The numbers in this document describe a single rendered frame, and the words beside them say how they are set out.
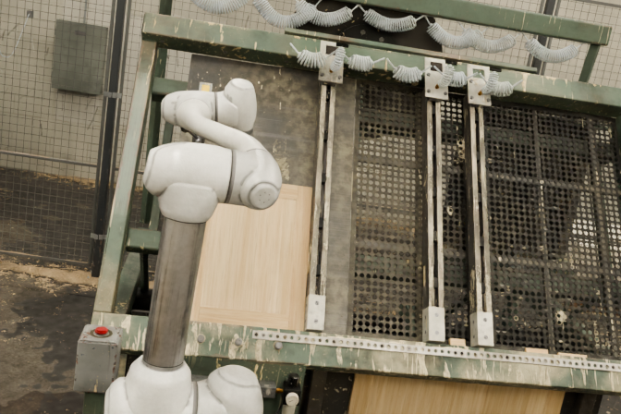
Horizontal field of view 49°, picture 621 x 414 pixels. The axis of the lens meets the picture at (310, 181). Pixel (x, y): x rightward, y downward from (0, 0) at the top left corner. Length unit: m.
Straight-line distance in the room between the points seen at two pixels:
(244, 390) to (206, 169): 0.57
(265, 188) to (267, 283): 1.01
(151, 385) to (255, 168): 0.57
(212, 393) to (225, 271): 0.82
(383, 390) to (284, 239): 0.75
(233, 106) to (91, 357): 0.88
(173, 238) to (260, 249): 0.98
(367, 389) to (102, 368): 1.10
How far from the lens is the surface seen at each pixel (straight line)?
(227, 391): 1.78
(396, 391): 2.89
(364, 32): 3.37
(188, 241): 1.63
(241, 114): 2.13
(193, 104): 2.08
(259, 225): 2.60
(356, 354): 2.52
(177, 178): 1.57
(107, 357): 2.25
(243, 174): 1.59
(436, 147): 2.85
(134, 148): 2.65
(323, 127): 2.74
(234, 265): 2.54
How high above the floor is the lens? 1.95
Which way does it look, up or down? 12 degrees down
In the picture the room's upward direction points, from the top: 9 degrees clockwise
